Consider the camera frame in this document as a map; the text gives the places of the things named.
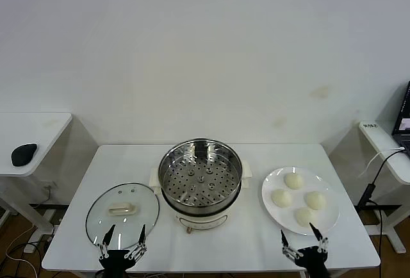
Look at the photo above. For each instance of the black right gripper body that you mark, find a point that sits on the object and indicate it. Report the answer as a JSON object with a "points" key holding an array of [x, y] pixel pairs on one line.
{"points": [[310, 260]]}

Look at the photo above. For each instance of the black computer mouse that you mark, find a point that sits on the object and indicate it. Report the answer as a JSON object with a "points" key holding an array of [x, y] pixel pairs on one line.
{"points": [[23, 155]]}

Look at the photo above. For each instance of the dark open laptop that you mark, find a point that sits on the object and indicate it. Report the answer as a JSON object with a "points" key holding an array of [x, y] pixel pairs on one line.
{"points": [[404, 114]]}

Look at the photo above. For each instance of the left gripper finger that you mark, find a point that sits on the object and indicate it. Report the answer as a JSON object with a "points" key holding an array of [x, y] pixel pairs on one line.
{"points": [[140, 239], [107, 238]]}

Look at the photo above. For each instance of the round glass pot lid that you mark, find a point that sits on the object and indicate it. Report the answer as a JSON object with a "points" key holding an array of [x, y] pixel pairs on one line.
{"points": [[137, 194]]}

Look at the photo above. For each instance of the white floor power strip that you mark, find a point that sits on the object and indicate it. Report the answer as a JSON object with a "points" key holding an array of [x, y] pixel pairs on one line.
{"points": [[29, 248]]}

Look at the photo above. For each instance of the white steamed baozi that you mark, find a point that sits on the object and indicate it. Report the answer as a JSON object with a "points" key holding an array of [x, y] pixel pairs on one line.
{"points": [[315, 200], [304, 216], [293, 181], [282, 198]]}

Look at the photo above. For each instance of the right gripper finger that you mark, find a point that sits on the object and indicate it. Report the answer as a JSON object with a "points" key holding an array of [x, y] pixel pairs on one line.
{"points": [[285, 242], [320, 238]]}

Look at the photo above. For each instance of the white side table with mouse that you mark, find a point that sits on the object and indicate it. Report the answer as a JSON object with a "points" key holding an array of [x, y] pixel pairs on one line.
{"points": [[32, 127]]}

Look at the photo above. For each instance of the stainless steel steamer basket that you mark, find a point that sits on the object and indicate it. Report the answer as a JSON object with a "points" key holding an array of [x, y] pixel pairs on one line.
{"points": [[198, 182]]}

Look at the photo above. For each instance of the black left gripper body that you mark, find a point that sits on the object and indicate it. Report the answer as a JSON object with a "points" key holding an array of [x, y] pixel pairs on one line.
{"points": [[113, 260]]}

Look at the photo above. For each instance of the white round plate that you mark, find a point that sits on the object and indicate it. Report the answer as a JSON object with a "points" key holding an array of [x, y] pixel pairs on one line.
{"points": [[275, 215]]}

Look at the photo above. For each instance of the small printed label sticker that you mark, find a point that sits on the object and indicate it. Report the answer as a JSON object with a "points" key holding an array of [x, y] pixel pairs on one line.
{"points": [[370, 126]]}

